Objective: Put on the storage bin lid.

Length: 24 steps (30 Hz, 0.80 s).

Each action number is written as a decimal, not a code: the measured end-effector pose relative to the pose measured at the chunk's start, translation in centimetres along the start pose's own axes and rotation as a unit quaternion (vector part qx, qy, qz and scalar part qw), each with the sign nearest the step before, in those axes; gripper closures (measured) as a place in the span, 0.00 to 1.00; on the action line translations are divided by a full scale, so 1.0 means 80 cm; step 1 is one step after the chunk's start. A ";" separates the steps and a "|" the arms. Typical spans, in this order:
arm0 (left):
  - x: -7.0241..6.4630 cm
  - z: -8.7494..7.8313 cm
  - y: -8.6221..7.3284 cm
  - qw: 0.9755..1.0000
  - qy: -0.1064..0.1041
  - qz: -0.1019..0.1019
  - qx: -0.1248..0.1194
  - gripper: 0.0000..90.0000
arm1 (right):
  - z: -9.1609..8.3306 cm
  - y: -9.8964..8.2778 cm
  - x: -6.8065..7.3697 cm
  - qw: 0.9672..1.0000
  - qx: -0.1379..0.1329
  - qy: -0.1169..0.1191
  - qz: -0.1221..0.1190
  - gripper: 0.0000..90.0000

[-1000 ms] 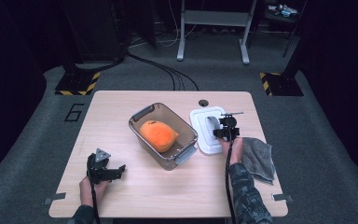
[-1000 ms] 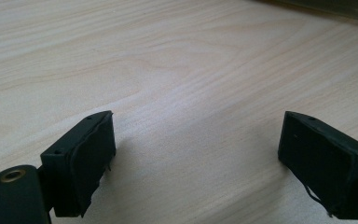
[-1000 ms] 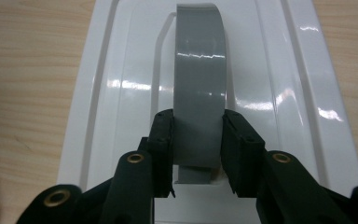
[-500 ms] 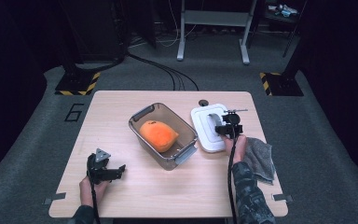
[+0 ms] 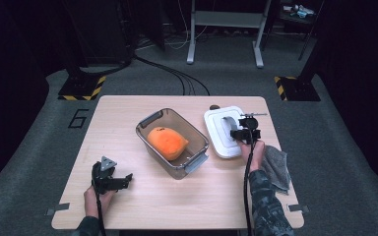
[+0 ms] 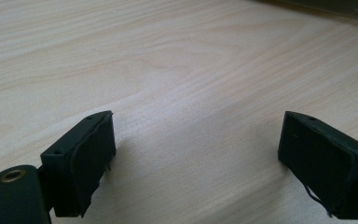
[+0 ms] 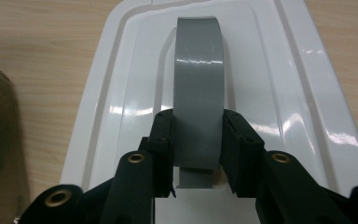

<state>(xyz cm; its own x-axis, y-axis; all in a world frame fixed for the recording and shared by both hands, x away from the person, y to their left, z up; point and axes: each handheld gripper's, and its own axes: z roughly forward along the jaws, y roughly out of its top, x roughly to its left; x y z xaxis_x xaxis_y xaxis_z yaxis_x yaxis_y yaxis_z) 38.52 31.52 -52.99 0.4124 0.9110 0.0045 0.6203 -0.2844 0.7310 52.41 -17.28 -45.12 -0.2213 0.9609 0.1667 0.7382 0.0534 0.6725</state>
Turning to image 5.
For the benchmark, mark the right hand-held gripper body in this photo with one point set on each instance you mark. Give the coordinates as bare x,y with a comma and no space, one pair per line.
251,124

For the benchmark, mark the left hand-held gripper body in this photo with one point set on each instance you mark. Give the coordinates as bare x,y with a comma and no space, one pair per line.
103,178

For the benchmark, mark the grey towel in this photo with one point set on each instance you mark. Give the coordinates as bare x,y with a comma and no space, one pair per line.
277,167

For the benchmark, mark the orange plush toy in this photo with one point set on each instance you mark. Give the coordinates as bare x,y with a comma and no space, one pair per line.
167,144

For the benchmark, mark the grey transparent storage box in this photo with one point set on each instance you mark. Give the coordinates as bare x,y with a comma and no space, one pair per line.
180,119

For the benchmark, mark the person's right hand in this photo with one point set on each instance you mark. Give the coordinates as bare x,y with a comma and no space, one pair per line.
257,157

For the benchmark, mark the person's left hand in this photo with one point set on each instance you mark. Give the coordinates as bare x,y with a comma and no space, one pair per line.
93,205

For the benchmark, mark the grey tape piece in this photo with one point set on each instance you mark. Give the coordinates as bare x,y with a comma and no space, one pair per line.
59,208
298,208

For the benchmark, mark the black striped stand base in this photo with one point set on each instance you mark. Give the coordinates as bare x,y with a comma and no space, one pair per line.
80,88
297,89

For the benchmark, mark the grey metal stand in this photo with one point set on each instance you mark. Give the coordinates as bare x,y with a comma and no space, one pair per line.
226,19

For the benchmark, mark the cluttered dark shelf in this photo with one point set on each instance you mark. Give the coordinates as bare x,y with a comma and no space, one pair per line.
297,11

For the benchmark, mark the dark cabinet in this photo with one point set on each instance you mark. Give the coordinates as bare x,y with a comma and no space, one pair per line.
98,32

